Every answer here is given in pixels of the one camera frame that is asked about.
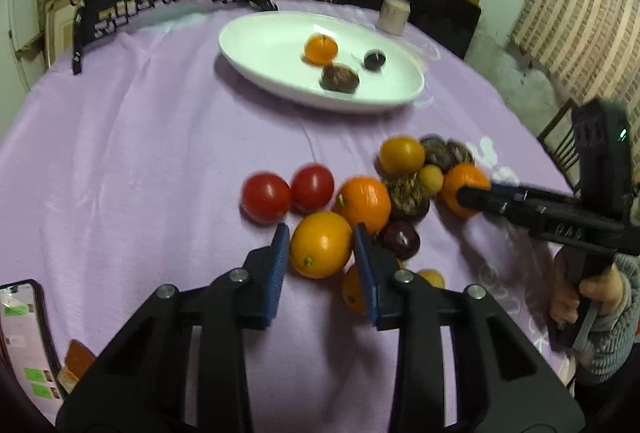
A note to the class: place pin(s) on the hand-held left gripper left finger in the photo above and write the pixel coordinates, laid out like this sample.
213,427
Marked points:
277,273

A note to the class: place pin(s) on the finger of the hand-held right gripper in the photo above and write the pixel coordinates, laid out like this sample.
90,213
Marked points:
550,199
480,200

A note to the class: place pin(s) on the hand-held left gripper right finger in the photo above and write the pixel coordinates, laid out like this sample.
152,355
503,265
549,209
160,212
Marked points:
367,278

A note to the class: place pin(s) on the orange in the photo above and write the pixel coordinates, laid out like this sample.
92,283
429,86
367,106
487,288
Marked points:
352,288
460,178
362,203
400,155
320,243
320,49

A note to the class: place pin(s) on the brown mangosteen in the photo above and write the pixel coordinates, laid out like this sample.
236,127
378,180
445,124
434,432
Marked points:
407,197
340,78
434,150
461,154

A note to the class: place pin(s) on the dark plum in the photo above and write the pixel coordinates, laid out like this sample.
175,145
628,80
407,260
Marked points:
374,60
400,239

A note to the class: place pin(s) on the tan longan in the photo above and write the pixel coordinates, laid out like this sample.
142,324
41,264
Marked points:
432,278
430,179

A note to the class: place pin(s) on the red tomato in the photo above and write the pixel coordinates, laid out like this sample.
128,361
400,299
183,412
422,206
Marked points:
312,188
266,198

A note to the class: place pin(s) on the white oval plate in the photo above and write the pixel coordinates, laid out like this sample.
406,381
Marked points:
270,53

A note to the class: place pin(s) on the person's right forearm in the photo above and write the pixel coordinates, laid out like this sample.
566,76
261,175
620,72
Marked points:
610,343

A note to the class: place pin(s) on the person's right hand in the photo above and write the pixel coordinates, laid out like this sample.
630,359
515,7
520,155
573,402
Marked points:
562,298

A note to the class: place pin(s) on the wooden chair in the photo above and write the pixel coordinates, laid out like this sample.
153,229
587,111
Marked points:
557,138

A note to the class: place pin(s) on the purple tablecloth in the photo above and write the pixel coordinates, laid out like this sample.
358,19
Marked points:
150,138

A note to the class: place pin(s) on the black cabinet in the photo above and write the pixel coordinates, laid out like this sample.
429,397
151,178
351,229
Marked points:
415,8

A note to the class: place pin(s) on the pale drink can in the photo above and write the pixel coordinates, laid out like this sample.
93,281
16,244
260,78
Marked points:
392,15

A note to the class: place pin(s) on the orange brown card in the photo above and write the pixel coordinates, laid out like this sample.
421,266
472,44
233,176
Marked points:
77,360

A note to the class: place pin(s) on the smartphone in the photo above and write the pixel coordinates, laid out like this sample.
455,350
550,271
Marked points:
25,338

